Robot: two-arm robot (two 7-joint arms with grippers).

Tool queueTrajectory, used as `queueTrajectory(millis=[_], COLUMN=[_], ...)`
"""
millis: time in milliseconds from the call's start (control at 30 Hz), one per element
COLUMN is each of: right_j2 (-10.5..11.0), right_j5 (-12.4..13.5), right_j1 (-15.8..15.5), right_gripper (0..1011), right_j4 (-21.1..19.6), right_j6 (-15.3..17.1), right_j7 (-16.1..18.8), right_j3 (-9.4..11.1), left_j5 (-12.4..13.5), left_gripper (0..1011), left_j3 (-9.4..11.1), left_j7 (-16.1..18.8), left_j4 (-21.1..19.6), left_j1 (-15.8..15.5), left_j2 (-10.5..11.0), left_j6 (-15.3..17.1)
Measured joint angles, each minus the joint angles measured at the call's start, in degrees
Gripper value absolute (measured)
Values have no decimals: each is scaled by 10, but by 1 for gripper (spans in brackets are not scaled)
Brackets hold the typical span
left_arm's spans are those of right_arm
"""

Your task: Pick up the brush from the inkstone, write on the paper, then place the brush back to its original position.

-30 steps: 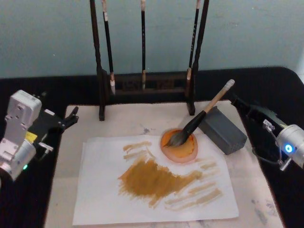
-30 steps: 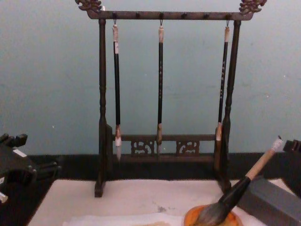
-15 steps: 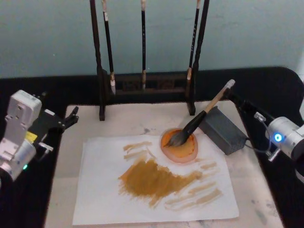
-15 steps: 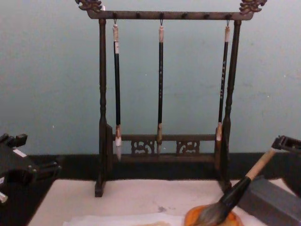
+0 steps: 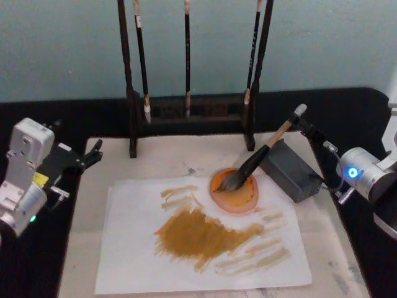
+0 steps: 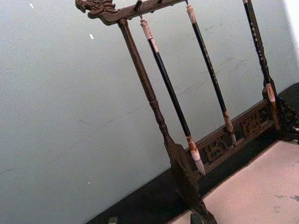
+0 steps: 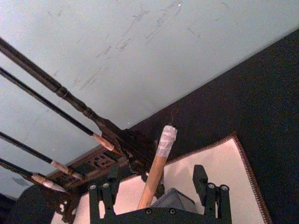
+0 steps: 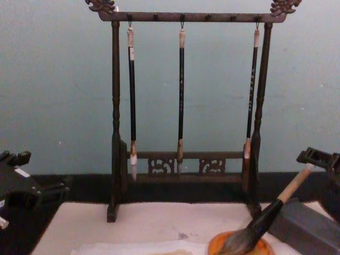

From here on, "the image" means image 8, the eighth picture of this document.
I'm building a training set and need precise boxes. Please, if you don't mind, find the grey rectangular block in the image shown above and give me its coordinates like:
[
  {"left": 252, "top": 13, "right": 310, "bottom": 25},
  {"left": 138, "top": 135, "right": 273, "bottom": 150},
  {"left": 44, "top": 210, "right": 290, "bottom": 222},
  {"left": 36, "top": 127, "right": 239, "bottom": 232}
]
[{"left": 266, "top": 200, "right": 340, "bottom": 255}]

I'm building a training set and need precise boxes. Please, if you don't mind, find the black brush, slim brown tuft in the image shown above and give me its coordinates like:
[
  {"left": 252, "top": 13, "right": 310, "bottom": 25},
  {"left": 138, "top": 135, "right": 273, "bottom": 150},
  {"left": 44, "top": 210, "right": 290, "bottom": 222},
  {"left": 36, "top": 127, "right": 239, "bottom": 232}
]
[{"left": 176, "top": 22, "right": 187, "bottom": 177}]

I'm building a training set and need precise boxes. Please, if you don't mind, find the black table cloth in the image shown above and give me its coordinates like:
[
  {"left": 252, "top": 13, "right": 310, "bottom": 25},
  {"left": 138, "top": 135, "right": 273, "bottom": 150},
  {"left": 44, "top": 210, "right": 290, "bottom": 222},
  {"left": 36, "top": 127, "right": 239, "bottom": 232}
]
[{"left": 0, "top": 172, "right": 340, "bottom": 255}]

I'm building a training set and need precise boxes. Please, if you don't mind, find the large tan-handled calligraphy brush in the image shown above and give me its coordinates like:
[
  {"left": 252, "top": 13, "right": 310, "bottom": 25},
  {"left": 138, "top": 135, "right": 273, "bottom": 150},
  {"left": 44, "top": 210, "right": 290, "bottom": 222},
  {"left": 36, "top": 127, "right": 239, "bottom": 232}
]
[{"left": 219, "top": 163, "right": 316, "bottom": 255}]

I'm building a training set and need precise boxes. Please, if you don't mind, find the black brush, white lettering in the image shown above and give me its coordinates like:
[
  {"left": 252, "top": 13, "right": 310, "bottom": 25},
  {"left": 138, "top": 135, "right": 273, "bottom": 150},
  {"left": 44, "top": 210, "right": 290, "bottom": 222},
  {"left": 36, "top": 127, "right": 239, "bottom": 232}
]
[{"left": 243, "top": 22, "right": 262, "bottom": 160}]

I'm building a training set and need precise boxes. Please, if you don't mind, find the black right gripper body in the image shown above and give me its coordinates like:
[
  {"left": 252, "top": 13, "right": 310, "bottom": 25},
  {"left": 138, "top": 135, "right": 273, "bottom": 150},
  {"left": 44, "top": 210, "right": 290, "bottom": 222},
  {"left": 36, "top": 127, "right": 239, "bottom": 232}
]
[{"left": 320, "top": 156, "right": 340, "bottom": 223}]

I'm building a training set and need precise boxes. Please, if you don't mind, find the black brush, thick white tuft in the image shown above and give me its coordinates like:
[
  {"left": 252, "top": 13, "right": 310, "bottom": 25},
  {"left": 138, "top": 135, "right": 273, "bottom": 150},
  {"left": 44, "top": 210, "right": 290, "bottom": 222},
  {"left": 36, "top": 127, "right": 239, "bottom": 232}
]
[{"left": 126, "top": 21, "right": 139, "bottom": 184}]

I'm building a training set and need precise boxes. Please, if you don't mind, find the orange round ink dish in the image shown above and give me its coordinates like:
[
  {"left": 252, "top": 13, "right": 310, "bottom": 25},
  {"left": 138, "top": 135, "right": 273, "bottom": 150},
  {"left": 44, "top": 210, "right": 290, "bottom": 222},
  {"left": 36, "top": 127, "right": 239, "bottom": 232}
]
[{"left": 207, "top": 230, "right": 270, "bottom": 255}]

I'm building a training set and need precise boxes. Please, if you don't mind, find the white paper sheet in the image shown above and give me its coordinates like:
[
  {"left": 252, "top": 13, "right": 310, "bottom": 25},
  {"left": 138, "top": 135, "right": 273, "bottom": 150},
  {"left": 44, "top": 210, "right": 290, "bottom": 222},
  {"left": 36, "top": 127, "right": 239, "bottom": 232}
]
[{"left": 70, "top": 238, "right": 214, "bottom": 255}]

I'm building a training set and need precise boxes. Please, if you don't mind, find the dark carved wooden brush rack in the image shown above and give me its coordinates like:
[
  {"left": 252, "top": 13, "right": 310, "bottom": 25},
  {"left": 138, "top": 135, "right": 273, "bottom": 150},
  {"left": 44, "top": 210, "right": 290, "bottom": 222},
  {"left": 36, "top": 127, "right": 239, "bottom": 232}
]
[{"left": 85, "top": 0, "right": 302, "bottom": 224}]

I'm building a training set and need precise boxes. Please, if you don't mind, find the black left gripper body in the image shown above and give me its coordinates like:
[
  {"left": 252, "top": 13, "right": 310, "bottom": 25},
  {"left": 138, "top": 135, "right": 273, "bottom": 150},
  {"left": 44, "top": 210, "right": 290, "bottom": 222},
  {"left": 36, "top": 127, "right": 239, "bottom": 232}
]
[{"left": 0, "top": 162, "right": 43, "bottom": 212}]

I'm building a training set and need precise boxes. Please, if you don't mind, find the white felt mat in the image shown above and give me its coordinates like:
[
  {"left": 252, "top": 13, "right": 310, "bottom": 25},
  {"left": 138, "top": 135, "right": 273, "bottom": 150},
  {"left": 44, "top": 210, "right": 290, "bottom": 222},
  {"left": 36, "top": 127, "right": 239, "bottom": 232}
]
[{"left": 30, "top": 201, "right": 340, "bottom": 255}]

